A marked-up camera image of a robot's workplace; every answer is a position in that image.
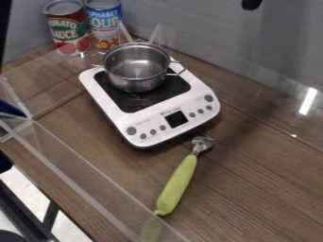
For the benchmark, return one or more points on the alphabet soup can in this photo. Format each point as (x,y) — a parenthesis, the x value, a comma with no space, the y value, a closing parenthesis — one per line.
(104,14)

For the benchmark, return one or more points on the black metal table frame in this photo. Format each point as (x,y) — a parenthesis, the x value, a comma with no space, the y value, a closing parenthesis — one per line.
(31,229)

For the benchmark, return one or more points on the white and black induction stove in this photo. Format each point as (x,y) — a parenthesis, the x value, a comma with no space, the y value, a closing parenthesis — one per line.
(154,117)

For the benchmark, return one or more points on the dark blue object at edge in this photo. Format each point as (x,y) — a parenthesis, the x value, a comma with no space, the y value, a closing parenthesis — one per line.
(9,111)

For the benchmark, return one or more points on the tomato sauce can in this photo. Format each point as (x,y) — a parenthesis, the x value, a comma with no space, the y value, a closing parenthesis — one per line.
(68,27)

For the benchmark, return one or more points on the silver steel pot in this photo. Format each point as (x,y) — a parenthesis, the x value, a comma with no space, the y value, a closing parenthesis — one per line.
(136,67)

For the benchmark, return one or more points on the clear acrylic barrier panel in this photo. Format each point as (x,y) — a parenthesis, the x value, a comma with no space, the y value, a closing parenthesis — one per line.
(114,177)

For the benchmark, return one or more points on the green handled ice cream scoop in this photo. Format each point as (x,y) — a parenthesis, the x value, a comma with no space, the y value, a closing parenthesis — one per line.
(179,181)

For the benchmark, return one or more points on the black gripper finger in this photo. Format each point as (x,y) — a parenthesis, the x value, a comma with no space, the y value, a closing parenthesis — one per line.
(251,4)

